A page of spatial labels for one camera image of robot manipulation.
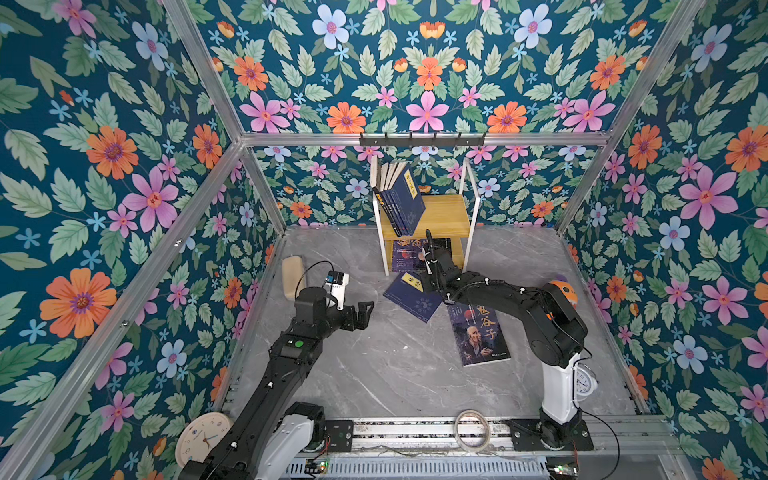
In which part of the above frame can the navy book yellow label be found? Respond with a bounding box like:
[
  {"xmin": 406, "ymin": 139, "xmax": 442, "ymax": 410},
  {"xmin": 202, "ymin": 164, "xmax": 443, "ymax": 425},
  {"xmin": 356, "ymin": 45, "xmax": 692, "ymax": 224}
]
[{"xmin": 378, "ymin": 163, "xmax": 399, "ymax": 234}]

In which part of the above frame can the dark old man cover book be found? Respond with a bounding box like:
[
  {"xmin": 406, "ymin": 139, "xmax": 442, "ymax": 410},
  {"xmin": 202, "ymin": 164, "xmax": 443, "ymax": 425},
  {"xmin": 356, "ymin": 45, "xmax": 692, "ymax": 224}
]
[{"xmin": 447, "ymin": 303, "xmax": 511, "ymax": 367}]

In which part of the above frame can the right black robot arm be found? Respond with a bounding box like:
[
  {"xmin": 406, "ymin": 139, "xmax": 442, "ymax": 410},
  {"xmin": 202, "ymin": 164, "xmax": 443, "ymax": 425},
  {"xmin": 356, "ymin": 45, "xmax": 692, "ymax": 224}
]
[{"xmin": 422, "ymin": 231, "xmax": 588, "ymax": 450}]

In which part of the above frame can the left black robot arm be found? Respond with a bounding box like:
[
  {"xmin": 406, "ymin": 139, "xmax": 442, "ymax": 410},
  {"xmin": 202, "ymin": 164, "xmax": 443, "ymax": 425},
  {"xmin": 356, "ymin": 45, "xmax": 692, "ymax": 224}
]
[{"xmin": 179, "ymin": 287, "xmax": 375, "ymax": 479}]

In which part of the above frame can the beige glasses case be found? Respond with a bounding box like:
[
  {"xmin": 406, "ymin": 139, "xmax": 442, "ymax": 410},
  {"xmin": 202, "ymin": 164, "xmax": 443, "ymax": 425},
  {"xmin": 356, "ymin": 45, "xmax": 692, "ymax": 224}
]
[{"xmin": 282, "ymin": 255, "xmax": 306, "ymax": 301}]

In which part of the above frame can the orange shark plush toy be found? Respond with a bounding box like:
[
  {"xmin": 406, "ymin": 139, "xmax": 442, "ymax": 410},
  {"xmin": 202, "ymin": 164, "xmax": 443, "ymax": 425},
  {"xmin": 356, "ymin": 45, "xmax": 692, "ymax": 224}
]
[{"xmin": 550, "ymin": 275, "xmax": 579, "ymax": 307}]

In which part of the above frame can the dark book leaning on shelf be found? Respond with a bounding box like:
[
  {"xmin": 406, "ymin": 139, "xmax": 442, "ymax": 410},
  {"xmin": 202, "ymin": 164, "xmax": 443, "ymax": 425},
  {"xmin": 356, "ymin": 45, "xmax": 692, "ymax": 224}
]
[{"xmin": 370, "ymin": 157, "xmax": 382, "ymax": 229}]

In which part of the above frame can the clear tape roll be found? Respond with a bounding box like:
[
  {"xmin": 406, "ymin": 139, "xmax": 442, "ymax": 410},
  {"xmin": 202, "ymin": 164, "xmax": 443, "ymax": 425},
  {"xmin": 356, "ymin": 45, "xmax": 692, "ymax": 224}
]
[{"xmin": 452, "ymin": 409, "xmax": 491, "ymax": 454}]

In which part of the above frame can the white alarm clock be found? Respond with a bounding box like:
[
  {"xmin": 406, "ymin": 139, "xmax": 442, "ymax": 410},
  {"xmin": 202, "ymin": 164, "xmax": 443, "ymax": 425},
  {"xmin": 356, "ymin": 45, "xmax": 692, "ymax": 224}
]
[{"xmin": 573, "ymin": 362, "xmax": 599, "ymax": 402}]

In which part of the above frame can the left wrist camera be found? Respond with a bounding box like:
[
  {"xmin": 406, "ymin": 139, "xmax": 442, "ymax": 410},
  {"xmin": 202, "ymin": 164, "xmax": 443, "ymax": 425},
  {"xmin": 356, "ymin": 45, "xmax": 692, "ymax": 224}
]
[{"xmin": 325, "ymin": 270, "xmax": 350, "ymax": 311}]

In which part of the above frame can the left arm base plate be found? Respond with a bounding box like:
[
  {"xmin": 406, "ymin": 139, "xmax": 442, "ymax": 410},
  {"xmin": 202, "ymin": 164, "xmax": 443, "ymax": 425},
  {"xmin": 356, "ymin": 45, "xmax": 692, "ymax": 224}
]
[{"xmin": 320, "ymin": 420, "xmax": 355, "ymax": 453}]

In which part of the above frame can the black hook rail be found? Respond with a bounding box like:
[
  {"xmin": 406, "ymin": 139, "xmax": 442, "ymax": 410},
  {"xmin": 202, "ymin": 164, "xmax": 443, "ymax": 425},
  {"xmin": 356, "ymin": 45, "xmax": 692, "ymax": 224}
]
[{"xmin": 358, "ymin": 132, "xmax": 486, "ymax": 149}]

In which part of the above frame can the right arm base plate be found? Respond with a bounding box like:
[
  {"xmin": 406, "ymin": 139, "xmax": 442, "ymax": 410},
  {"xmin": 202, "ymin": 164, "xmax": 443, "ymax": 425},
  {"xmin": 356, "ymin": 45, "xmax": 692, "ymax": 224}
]
[{"xmin": 503, "ymin": 416, "xmax": 595, "ymax": 452}]

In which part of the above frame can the beige round wall clock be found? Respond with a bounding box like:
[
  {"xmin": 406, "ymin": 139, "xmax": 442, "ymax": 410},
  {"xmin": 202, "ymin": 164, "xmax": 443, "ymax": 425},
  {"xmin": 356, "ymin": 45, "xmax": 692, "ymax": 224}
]
[{"xmin": 175, "ymin": 412, "xmax": 233, "ymax": 468}]

